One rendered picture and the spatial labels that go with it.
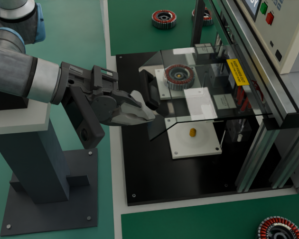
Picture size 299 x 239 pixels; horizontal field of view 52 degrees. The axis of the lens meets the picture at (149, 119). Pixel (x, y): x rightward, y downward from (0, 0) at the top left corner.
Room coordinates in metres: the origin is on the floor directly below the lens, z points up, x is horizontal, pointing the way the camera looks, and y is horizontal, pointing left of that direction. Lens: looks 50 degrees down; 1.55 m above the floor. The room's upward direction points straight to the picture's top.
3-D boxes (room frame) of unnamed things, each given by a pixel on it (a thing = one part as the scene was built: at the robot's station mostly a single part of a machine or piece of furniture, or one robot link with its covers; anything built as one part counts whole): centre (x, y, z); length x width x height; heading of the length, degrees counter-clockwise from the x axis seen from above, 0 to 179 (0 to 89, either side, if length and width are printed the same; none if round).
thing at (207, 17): (1.27, -0.25, 0.77); 0.11 x 0.11 x 0.04
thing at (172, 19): (1.25, -0.07, 0.77); 0.11 x 0.11 x 0.04
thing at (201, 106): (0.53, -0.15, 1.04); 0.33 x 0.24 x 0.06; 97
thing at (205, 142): (0.58, -0.13, 0.78); 0.15 x 0.15 x 0.01; 7
